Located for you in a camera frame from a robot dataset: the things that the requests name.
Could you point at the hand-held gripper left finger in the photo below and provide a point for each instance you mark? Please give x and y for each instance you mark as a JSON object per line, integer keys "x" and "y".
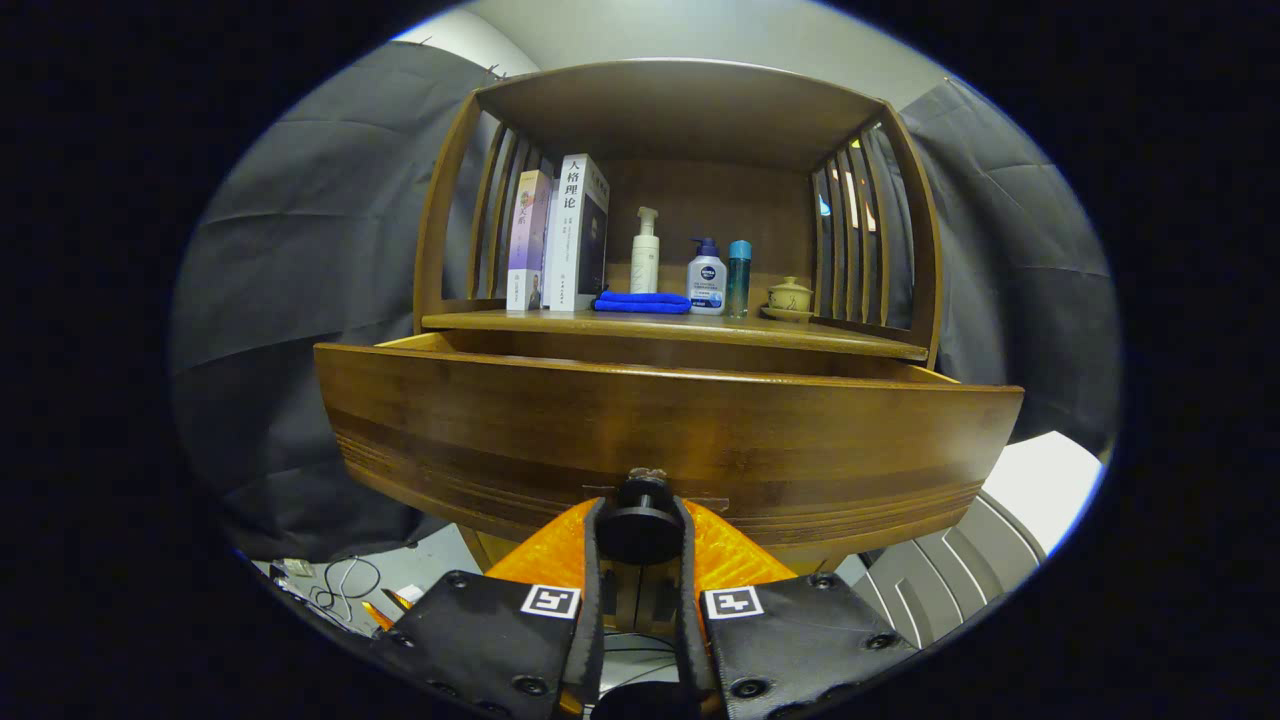
{"x": 593, "y": 640}

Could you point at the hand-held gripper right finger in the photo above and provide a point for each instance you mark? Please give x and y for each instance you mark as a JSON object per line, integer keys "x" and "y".
{"x": 688, "y": 640}

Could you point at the wooden drawer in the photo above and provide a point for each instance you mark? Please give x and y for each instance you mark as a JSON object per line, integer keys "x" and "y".
{"x": 600, "y": 420}

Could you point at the wooden countertop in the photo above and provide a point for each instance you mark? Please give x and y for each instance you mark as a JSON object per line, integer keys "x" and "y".
{"x": 560, "y": 320}

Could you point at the wooden cabinet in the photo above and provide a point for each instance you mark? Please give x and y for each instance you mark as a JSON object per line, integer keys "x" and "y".
{"x": 680, "y": 110}

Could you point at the grey ribbed panel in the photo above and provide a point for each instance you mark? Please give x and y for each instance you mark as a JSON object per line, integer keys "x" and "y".
{"x": 950, "y": 570}

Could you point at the beige saucer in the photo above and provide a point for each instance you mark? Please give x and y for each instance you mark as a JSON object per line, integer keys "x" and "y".
{"x": 785, "y": 315}

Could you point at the blue folded cloth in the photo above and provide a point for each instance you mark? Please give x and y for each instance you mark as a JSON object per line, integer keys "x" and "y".
{"x": 640, "y": 302}

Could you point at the white bottle with blue cap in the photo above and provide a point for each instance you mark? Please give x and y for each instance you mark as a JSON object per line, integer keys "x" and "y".
{"x": 706, "y": 285}

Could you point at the beige lidded teacup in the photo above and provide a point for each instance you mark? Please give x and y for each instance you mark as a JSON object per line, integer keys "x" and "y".
{"x": 790, "y": 296}

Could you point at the teal bottle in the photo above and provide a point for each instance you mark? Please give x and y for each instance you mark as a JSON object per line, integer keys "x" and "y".
{"x": 739, "y": 280}

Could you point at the white pump bottle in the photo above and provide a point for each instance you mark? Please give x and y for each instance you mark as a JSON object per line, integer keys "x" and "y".
{"x": 645, "y": 260}

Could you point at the white board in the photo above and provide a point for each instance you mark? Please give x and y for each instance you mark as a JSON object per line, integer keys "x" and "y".
{"x": 1045, "y": 485}

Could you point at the white book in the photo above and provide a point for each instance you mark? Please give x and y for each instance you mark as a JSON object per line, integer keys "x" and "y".
{"x": 570, "y": 230}

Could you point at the purple book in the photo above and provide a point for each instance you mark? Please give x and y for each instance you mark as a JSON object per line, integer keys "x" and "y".
{"x": 527, "y": 230}

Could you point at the black backdrop cloth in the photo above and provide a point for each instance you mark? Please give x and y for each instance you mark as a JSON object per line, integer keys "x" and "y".
{"x": 300, "y": 300}

